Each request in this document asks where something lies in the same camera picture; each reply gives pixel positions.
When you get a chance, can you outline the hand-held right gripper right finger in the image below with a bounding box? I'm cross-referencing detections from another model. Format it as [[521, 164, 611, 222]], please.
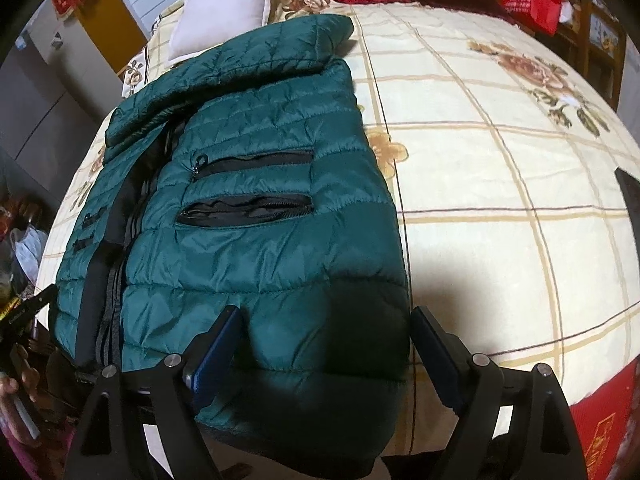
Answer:
[[410, 306, 589, 480]]

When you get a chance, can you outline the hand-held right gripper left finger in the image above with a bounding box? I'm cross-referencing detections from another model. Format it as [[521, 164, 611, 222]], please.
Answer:
[[62, 305, 244, 480]]

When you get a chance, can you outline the green quilted puffer jacket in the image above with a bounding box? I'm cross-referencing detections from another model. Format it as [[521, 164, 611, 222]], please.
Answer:
[[48, 14, 412, 478]]

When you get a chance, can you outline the person's left forearm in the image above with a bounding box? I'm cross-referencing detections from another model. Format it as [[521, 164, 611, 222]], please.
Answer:
[[0, 435, 66, 480]]

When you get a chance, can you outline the person's left hand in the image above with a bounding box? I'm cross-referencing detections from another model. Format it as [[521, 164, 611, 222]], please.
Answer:
[[0, 372, 36, 443]]

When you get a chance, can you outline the white plastic bag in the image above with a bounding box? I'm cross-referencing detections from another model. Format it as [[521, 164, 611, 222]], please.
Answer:
[[12, 225, 48, 286]]

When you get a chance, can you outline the bed with floral checked sheet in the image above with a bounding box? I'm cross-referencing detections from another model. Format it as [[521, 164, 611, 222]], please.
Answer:
[[37, 0, 640, 461]]

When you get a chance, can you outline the red bed skirt gold print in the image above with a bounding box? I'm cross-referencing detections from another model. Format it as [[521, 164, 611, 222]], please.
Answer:
[[570, 360, 640, 480]]

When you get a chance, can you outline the grey wardrobe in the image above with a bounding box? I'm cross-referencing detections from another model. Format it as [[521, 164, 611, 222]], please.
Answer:
[[0, 25, 108, 201]]

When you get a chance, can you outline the yellow wooden door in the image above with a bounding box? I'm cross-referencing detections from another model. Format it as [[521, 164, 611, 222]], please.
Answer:
[[55, 0, 151, 78]]

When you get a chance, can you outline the white square pillow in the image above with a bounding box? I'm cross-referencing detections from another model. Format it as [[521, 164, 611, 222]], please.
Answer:
[[167, 0, 282, 63]]

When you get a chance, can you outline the wooden chair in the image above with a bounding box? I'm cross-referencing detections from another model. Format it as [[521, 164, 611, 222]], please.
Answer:
[[550, 0, 631, 106]]

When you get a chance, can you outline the red shopping bag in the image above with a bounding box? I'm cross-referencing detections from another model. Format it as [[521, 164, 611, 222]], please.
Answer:
[[500, 0, 563, 36]]

